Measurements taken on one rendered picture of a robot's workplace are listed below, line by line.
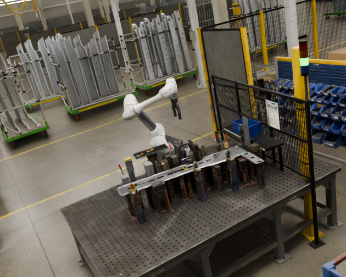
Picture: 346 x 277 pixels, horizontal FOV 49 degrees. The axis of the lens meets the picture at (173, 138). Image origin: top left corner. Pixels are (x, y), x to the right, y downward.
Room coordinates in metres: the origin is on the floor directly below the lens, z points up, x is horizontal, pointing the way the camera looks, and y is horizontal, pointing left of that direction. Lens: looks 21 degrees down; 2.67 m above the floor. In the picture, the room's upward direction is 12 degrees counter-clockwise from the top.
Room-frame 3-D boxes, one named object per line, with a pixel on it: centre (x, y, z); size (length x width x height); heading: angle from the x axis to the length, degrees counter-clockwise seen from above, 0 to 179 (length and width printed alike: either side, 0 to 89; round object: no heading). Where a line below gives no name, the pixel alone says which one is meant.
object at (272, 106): (3.70, -1.06, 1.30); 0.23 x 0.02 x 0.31; 17
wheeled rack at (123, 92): (10.52, 1.76, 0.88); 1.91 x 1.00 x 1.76; 113
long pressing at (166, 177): (3.49, -0.04, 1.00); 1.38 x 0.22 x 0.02; 107
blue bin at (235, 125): (4.02, -0.84, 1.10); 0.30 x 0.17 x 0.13; 25
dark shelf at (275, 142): (3.95, -0.86, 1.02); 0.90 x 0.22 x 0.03; 17
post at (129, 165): (3.68, 0.51, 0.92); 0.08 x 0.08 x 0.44; 17
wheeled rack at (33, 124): (9.48, 3.70, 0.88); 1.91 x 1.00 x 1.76; 27
